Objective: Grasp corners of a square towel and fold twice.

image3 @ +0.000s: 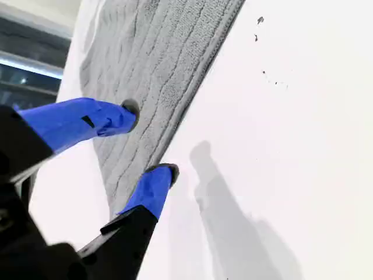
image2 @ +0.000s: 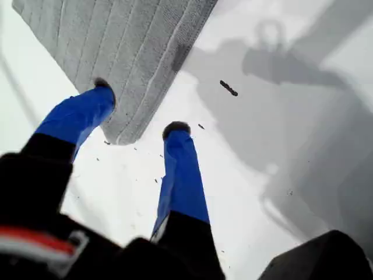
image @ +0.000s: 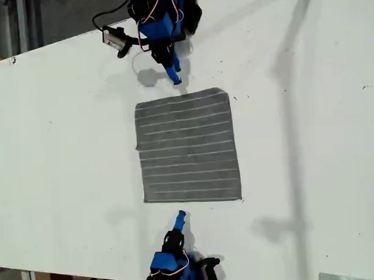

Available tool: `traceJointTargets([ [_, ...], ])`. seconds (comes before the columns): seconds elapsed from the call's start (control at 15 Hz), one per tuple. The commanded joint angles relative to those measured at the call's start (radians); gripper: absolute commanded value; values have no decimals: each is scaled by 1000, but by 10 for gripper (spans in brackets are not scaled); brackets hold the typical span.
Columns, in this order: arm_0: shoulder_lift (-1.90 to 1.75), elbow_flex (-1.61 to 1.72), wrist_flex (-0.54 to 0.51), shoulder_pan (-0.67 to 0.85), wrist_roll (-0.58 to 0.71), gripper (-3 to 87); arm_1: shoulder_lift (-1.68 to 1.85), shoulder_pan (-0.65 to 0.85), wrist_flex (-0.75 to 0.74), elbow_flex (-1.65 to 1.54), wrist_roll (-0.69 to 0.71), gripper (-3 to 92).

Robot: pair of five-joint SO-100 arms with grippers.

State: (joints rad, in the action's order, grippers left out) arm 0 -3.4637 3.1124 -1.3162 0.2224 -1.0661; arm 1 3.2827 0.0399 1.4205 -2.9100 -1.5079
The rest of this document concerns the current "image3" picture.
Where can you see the grey striped square towel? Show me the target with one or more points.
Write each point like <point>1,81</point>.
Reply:
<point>145,73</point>

